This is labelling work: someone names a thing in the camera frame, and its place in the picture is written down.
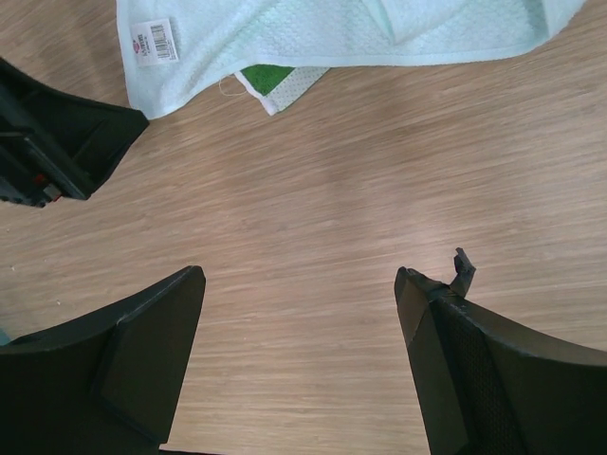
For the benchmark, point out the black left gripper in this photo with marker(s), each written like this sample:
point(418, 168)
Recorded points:
point(54, 144)

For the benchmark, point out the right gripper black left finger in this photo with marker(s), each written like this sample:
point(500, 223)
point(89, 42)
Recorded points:
point(107, 382)

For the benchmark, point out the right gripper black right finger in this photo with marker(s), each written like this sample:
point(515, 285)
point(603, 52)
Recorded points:
point(486, 384)

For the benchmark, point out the light mint green towel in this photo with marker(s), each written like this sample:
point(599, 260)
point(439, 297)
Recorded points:
point(173, 50)

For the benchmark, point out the green frog pattern towel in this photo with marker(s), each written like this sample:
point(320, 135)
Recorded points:
point(278, 87)

